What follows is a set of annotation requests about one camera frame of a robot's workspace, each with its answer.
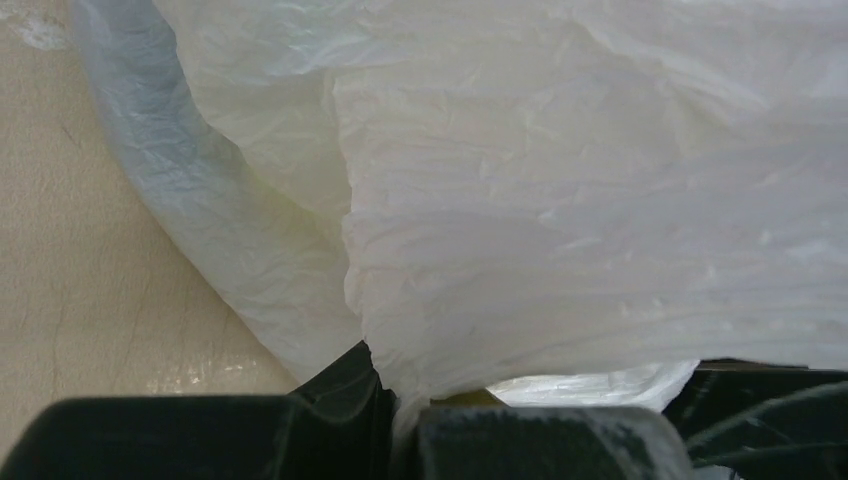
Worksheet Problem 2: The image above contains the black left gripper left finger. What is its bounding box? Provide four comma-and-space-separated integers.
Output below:
1, 344, 395, 479

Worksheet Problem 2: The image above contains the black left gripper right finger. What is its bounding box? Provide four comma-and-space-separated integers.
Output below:
417, 406, 694, 479

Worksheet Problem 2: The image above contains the white plastic bag lemon print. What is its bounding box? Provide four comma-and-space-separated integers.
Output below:
70, 1, 847, 409

